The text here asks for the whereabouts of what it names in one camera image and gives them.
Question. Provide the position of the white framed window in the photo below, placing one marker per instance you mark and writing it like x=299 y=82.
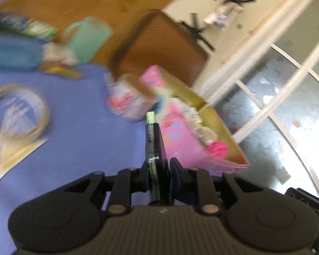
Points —
x=281 y=85

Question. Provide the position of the dark packet green tab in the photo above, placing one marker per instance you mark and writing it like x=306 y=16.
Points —
x=158 y=148

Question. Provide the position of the white power strip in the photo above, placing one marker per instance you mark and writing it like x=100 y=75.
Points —
x=220 y=14

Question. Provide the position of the brown woven chair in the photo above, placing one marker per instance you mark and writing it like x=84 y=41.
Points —
x=159 y=45

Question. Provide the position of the pink knitted toy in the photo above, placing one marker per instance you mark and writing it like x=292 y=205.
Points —
x=218 y=150

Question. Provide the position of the round can red label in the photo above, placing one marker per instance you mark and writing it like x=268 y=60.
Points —
x=127 y=101

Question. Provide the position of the clear tape roll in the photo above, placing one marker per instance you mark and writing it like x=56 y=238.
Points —
x=29 y=134

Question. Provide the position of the black tape cross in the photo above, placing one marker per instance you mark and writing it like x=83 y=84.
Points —
x=196 y=30

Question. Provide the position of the cotton swab pack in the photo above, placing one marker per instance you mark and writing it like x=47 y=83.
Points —
x=206 y=135

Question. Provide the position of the green plastic mug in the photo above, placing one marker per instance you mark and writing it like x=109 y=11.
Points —
x=87 y=42

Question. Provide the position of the blue tablecloth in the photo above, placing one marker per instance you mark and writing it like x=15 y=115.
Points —
x=82 y=127

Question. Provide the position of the white sachet pack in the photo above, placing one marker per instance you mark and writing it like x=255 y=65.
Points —
x=58 y=54

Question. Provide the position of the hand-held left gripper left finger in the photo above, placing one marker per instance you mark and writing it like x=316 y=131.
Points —
x=125 y=188

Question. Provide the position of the toothpaste box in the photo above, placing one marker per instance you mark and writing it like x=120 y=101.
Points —
x=26 y=25

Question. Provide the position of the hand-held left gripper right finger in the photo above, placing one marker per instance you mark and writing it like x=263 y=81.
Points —
x=176 y=175

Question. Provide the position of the pink tin box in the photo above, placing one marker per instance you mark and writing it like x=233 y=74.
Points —
x=180 y=138

